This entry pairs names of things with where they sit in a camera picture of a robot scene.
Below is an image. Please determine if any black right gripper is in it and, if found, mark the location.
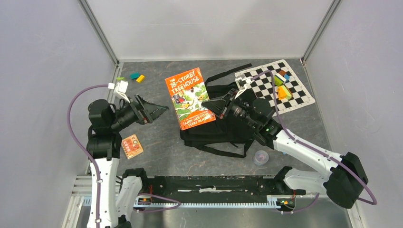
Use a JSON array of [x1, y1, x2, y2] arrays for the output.
[[202, 88, 259, 129]]

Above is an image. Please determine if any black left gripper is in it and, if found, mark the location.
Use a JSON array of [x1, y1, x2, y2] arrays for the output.
[[110, 93, 169, 131]]

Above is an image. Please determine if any black student backpack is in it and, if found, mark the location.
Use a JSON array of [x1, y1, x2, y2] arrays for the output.
[[180, 63, 278, 159]]

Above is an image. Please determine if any orange treehouse book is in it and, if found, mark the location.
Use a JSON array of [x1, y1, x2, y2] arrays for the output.
[[165, 67, 215, 131]]

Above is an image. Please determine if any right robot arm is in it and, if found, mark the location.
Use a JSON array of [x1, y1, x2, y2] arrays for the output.
[[202, 89, 368, 209]]

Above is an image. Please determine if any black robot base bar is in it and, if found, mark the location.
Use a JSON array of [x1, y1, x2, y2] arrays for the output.
[[120, 168, 306, 204]]

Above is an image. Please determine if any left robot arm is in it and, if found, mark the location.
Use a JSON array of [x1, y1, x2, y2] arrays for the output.
[[86, 95, 169, 228]]

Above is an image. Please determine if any yellow toy block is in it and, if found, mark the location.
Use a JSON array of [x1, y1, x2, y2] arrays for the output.
[[136, 75, 145, 83]]

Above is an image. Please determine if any teal toy block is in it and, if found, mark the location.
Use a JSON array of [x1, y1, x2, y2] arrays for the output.
[[130, 73, 140, 80]]

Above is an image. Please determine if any black white chessboard mat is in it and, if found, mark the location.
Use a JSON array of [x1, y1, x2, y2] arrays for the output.
[[235, 59, 315, 114]]

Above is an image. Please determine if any green white block stack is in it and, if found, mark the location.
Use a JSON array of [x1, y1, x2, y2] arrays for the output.
[[274, 74, 286, 87]]

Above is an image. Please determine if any orange green block stack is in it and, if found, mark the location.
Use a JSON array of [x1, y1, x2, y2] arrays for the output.
[[277, 85, 293, 100]]

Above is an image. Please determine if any brown blue block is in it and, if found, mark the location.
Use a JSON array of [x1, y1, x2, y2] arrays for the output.
[[278, 70, 289, 81]]

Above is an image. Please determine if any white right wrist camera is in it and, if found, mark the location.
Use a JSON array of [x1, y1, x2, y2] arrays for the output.
[[235, 76, 253, 98]]

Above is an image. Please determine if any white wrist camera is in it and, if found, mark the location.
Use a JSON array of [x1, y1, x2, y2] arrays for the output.
[[235, 76, 253, 98], [114, 80, 131, 103]]

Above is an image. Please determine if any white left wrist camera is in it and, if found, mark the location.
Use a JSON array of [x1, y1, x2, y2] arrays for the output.
[[114, 80, 131, 103]]

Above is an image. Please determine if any aluminium frame rail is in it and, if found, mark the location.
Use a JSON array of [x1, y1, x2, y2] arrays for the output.
[[61, 0, 124, 228]]

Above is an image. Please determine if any white slotted cable duct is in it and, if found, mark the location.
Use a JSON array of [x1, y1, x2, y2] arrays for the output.
[[82, 195, 284, 209]]

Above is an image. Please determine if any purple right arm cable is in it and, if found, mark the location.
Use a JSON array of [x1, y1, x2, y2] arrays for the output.
[[250, 69, 378, 215]]

